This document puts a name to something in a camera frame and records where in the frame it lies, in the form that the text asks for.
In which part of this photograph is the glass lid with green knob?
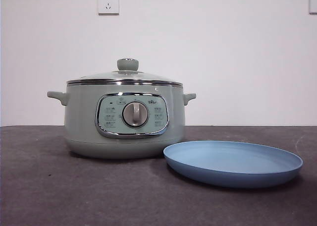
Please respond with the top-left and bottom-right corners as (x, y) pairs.
(66, 58), (184, 86)

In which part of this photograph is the pale green electric steamer pot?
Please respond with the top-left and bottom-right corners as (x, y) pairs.
(47, 83), (197, 160)

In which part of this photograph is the blue round plate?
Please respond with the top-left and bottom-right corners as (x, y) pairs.
(162, 140), (304, 189)

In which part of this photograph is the white wall socket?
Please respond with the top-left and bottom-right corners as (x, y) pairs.
(98, 0), (120, 15)

